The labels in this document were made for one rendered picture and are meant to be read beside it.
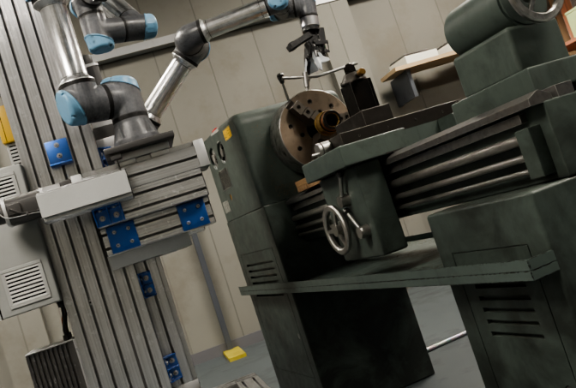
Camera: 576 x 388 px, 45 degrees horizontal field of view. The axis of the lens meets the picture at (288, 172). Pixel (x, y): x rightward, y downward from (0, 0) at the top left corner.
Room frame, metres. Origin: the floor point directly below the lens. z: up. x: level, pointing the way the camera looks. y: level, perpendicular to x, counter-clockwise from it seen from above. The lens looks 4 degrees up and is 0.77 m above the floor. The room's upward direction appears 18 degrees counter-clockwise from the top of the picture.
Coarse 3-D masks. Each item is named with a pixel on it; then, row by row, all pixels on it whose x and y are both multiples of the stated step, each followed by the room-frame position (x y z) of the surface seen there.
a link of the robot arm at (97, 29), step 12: (96, 12) 1.95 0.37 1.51; (84, 24) 1.94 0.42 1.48; (96, 24) 1.94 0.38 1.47; (108, 24) 1.96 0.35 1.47; (120, 24) 1.98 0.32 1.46; (84, 36) 1.96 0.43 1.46; (96, 36) 1.94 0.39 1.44; (108, 36) 1.95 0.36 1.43; (120, 36) 1.99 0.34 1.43; (96, 48) 1.95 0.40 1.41; (108, 48) 1.97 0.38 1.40
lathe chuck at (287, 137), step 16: (304, 96) 2.70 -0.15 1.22; (320, 96) 2.73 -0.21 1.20; (288, 112) 2.67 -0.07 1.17; (320, 112) 2.73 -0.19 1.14; (288, 128) 2.66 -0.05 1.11; (304, 128) 2.69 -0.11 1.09; (288, 144) 2.66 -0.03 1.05; (304, 144) 2.68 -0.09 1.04; (288, 160) 2.71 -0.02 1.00; (304, 160) 2.67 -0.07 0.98
